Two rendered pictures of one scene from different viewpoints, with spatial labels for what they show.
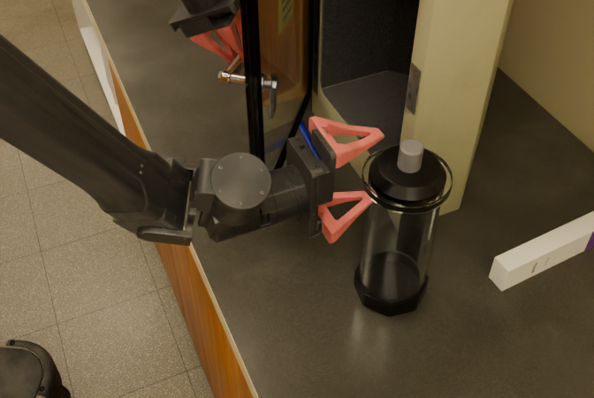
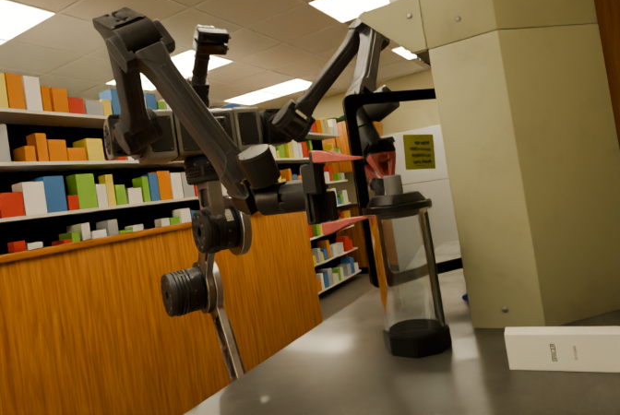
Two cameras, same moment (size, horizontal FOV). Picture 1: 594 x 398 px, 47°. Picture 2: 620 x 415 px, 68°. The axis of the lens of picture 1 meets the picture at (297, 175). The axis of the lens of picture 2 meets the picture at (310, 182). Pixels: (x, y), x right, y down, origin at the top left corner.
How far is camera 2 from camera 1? 0.84 m
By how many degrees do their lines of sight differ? 66
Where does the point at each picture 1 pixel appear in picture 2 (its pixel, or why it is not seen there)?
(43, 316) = not seen: outside the picture
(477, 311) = (466, 372)
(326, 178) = (308, 169)
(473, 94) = (506, 180)
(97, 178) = (205, 144)
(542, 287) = (560, 378)
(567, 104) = not seen: outside the picture
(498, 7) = (498, 98)
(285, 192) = (294, 183)
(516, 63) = not seen: outside the picture
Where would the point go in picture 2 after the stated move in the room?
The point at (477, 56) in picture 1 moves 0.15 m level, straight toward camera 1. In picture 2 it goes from (494, 141) to (412, 152)
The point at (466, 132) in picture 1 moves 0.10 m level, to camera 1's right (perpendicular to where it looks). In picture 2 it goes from (514, 222) to (581, 219)
